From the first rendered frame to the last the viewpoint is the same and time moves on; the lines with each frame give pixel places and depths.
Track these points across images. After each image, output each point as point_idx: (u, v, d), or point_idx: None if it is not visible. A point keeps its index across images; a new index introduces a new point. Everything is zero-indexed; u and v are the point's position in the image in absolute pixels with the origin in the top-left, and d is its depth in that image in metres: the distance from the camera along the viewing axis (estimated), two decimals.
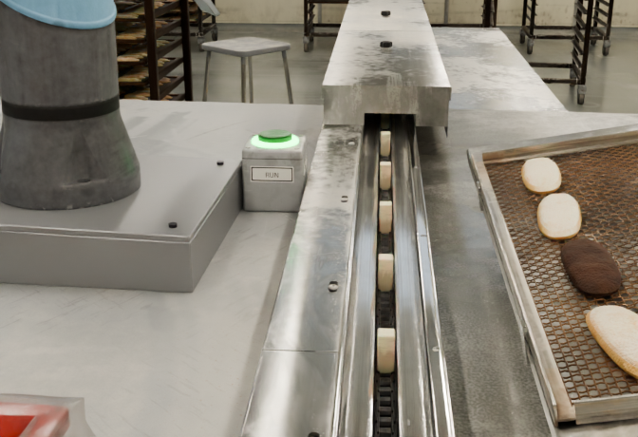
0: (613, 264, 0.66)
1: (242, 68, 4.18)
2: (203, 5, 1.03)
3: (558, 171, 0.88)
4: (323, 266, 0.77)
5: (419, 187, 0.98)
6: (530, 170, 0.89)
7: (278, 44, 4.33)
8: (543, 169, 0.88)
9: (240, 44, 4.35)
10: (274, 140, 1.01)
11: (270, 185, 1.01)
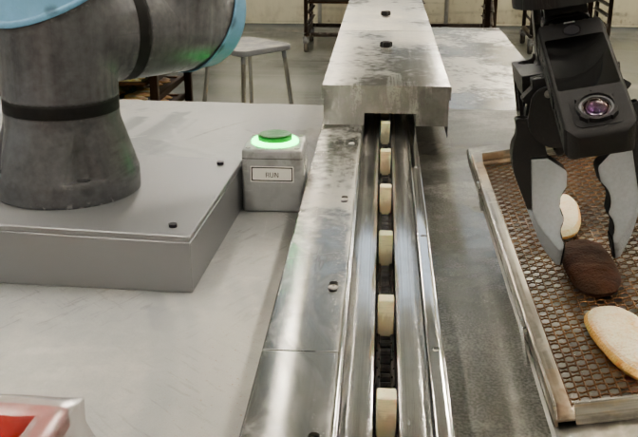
0: (613, 264, 0.66)
1: (242, 68, 4.18)
2: (610, 236, 0.67)
3: None
4: (323, 266, 0.77)
5: (419, 187, 0.98)
6: None
7: (278, 44, 4.33)
8: None
9: (240, 44, 4.35)
10: (274, 140, 1.01)
11: (270, 185, 1.01)
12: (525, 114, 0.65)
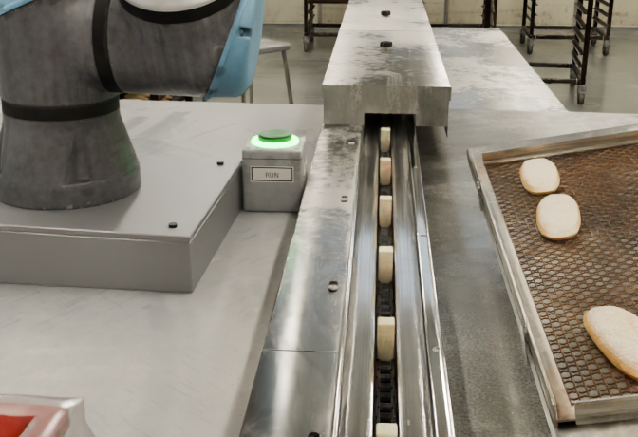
0: None
1: None
2: None
3: (556, 172, 0.88)
4: (323, 266, 0.77)
5: (419, 187, 0.98)
6: (528, 170, 0.89)
7: (278, 44, 4.33)
8: (541, 170, 0.88)
9: None
10: (274, 140, 1.01)
11: (270, 185, 1.01)
12: None
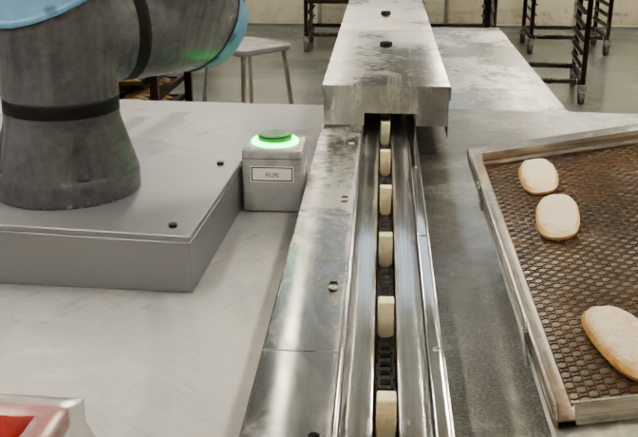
0: None
1: (242, 68, 4.18)
2: None
3: (555, 172, 0.88)
4: (323, 266, 0.77)
5: (419, 187, 0.98)
6: (527, 171, 0.89)
7: (278, 44, 4.33)
8: (540, 170, 0.88)
9: (240, 44, 4.35)
10: (274, 140, 1.01)
11: (270, 185, 1.01)
12: None
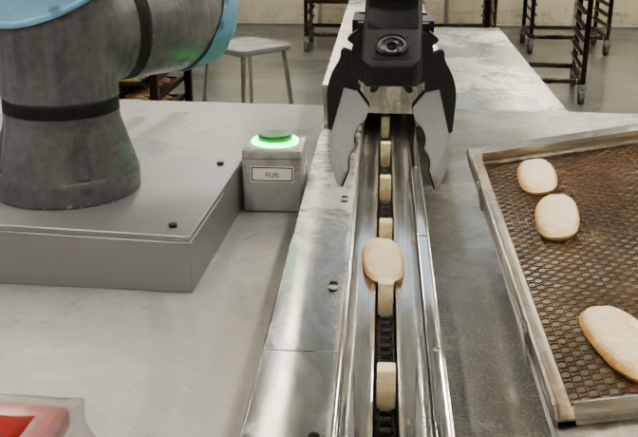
0: None
1: (242, 68, 4.18)
2: (428, 169, 0.78)
3: (554, 172, 0.88)
4: (323, 266, 0.77)
5: (419, 187, 0.98)
6: (526, 171, 0.89)
7: (278, 44, 4.33)
8: (539, 170, 0.88)
9: (240, 44, 4.35)
10: (274, 140, 1.01)
11: (270, 185, 1.01)
12: (350, 52, 0.75)
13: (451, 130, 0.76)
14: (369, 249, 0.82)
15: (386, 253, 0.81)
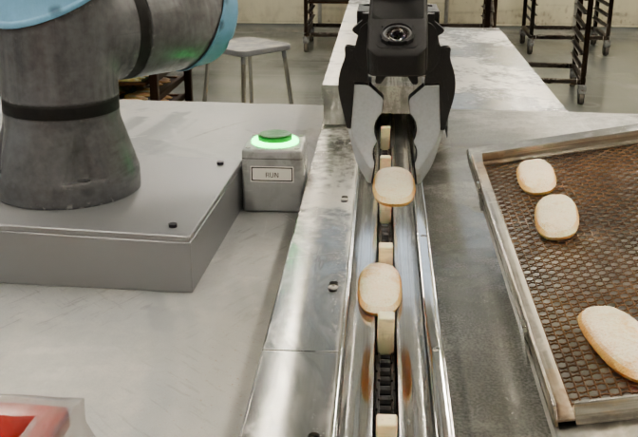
0: None
1: (242, 68, 4.18)
2: (414, 162, 0.77)
3: (553, 172, 0.88)
4: (323, 266, 0.77)
5: (419, 187, 0.98)
6: (525, 171, 0.89)
7: (278, 44, 4.33)
8: (538, 170, 0.88)
9: (240, 44, 4.35)
10: (274, 140, 1.01)
11: (270, 185, 1.01)
12: (355, 44, 0.75)
13: (443, 128, 0.76)
14: (365, 275, 0.76)
15: (384, 280, 0.75)
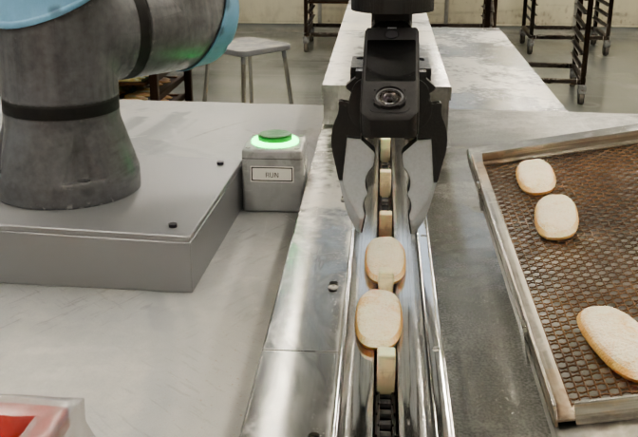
0: None
1: (242, 68, 4.18)
2: (408, 214, 0.79)
3: (553, 172, 0.88)
4: (323, 266, 0.77)
5: None
6: (524, 171, 0.89)
7: (278, 44, 4.33)
8: (537, 170, 0.88)
9: (240, 44, 4.35)
10: (274, 140, 1.01)
11: (270, 185, 1.01)
12: (348, 100, 0.77)
13: (437, 180, 0.78)
14: (364, 304, 0.71)
15: (384, 310, 0.70)
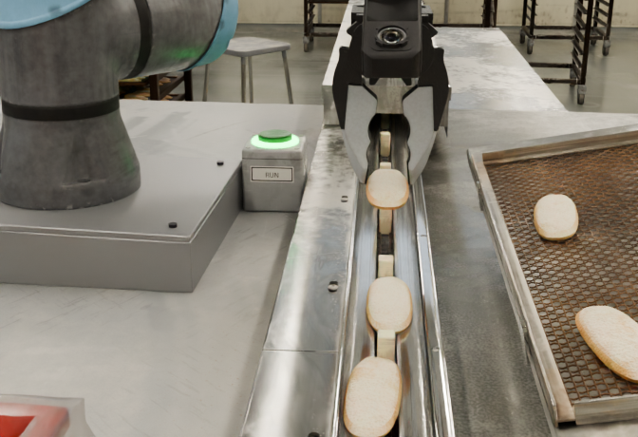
0: None
1: (242, 68, 4.18)
2: (407, 163, 0.78)
3: (406, 187, 0.78)
4: (323, 266, 0.77)
5: (419, 187, 0.98)
6: (376, 180, 0.78)
7: (278, 44, 4.33)
8: (390, 182, 0.78)
9: (240, 44, 4.35)
10: (274, 140, 1.01)
11: (270, 185, 1.01)
12: (349, 46, 0.75)
13: (437, 129, 0.77)
14: (357, 377, 0.60)
15: (379, 386, 0.59)
